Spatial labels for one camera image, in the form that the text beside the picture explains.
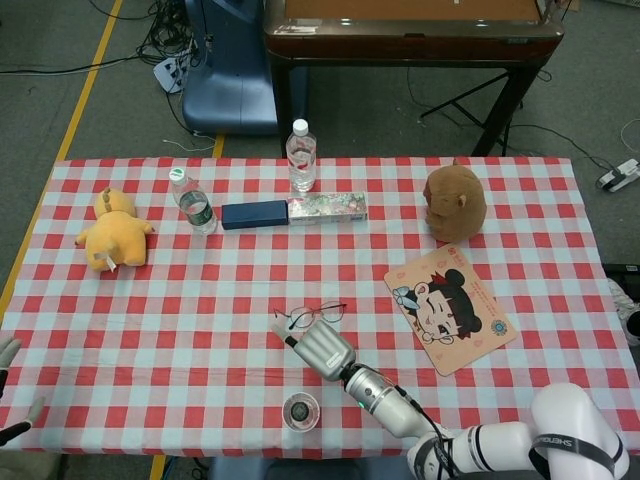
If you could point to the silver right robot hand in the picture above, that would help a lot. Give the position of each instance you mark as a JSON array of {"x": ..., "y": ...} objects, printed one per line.
[{"x": 325, "y": 350}]

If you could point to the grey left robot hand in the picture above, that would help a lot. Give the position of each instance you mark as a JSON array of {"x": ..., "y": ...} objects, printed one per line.
[{"x": 10, "y": 350}]

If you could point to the black-framed eyeglasses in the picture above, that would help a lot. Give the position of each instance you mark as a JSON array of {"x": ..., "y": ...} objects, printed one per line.
[{"x": 316, "y": 312}]

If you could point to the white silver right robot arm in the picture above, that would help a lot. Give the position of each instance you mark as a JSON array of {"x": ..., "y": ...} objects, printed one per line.
[{"x": 450, "y": 430}]

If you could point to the navy blue glasses case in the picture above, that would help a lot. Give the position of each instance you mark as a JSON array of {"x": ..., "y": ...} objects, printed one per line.
[{"x": 255, "y": 214}]

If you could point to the small round black cup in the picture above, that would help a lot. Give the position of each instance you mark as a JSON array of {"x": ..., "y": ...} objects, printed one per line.
[{"x": 300, "y": 411}]

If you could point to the cartoon girl mouse pad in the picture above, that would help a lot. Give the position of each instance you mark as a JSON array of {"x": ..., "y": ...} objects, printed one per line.
[{"x": 450, "y": 310}]

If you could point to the floral toothpaste box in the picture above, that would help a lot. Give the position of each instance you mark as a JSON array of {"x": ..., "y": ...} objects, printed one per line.
[{"x": 327, "y": 207}]

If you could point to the red white checkered tablecloth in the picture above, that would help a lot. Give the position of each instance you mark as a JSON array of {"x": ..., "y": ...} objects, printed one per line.
[{"x": 200, "y": 280}]

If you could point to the yellow plush toy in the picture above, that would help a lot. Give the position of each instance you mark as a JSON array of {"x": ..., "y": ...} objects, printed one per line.
[{"x": 117, "y": 237}]

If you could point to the red label water bottle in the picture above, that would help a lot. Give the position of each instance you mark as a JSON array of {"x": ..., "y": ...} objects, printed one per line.
[{"x": 301, "y": 160}]

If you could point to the green label water bottle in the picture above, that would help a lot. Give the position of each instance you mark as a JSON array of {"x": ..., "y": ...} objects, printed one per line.
[{"x": 195, "y": 205}]

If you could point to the brown capybara plush toy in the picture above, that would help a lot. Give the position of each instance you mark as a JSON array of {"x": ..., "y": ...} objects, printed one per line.
[{"x": 455, "y": 205}]

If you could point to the blue machine base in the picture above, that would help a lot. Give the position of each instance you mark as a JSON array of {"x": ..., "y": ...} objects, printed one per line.
[{"x": 230, "y": 75}]

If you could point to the white power strip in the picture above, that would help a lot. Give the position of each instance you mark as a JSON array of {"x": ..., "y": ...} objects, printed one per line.
[
  {"x": 620, "y": 175},
  {"x": 170, "y": 72}
]

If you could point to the brown mahjong table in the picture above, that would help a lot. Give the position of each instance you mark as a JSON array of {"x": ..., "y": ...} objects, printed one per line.
[{"x": 415, "y": 35}]

